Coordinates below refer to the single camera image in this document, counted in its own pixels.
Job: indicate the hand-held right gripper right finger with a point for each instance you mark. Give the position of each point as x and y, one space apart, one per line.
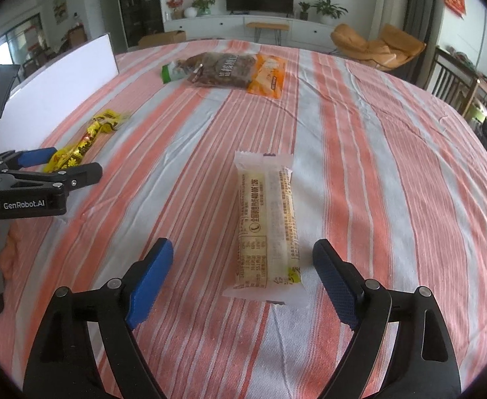
337 286

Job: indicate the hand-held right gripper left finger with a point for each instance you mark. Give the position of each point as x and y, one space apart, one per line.
150 282

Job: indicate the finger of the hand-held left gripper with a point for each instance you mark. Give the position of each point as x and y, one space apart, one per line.
81 174
39 156

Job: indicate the long yellow snack packet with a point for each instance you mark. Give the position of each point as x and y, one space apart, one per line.
102 124

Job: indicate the white and pale yellow packet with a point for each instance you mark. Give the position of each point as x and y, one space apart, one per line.
264 224

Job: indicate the green and white packet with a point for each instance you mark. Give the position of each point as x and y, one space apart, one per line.
169 72

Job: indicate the clear brown and orange packet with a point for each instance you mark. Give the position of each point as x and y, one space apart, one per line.
222 68

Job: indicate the white board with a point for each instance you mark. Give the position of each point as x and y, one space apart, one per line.
60 87

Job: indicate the striped orange and white tablecloth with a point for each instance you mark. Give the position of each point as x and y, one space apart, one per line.
351 195

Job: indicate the cardboard box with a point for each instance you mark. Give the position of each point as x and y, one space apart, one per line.
162 39

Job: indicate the dark display cabinet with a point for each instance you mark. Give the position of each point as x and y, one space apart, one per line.
139 4

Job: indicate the red flowers in vase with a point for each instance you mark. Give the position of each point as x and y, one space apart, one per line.
175 6

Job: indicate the round white vase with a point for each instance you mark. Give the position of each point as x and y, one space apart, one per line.
190 12

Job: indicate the leafy plant in pale vase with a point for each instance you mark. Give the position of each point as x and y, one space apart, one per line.
204 4

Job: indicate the dark wooden chair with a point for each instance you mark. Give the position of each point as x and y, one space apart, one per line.
451 79

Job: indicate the wooden bench with metal legs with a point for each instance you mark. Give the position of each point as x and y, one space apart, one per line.
267 26

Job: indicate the orange lounge chair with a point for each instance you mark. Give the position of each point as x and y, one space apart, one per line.
376 45

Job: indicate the white television cabinet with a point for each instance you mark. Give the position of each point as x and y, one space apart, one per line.
310 31

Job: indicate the small plant in dark pot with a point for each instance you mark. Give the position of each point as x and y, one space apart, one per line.
304 10

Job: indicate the large plant in white pot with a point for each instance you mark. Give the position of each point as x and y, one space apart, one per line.
328 8

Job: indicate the grey curtain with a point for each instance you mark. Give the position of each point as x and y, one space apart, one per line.
424 12

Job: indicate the framed wall picture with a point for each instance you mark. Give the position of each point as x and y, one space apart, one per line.
59 7

